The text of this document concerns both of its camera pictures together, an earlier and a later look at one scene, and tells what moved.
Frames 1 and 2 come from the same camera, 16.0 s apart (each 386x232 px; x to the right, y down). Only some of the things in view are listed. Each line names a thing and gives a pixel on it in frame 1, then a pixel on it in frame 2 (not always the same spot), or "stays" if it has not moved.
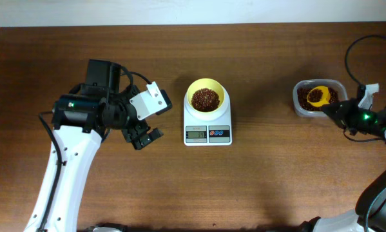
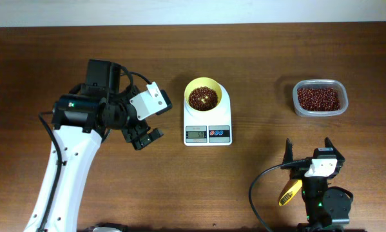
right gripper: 343,115 → 298,173
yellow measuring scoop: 325,99 → 291,193
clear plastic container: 309,95 stays
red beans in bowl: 205,100 stays
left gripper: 140,142 stays
